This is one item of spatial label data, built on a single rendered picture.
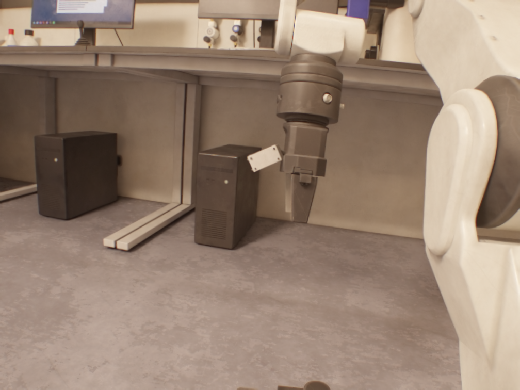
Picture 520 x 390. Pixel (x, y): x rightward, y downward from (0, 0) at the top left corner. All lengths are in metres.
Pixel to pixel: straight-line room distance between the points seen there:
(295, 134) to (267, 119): 1.42
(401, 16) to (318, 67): 0.65
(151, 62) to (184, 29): 0.90
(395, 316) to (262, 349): 0.46
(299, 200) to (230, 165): 0.97
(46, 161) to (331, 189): 1.42
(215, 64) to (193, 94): 0.79
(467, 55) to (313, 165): 0.22
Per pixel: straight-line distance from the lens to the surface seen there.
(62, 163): 1.82
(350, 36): 0.51
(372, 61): 0.98
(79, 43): 1.57
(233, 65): 1.09
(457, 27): 0.50
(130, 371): 0.90
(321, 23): 0.51
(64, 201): 1.85
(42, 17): 2.00
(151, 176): 2.16
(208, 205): 1.46
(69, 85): 2.46
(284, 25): 0.50
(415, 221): 1.96
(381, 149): 1.86
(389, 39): 1.10
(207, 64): 1.12
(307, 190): 0.44
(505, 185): 0.32
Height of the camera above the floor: 0.59
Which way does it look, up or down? 13 degrees down
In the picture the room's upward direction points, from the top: 5 degrees clockwise
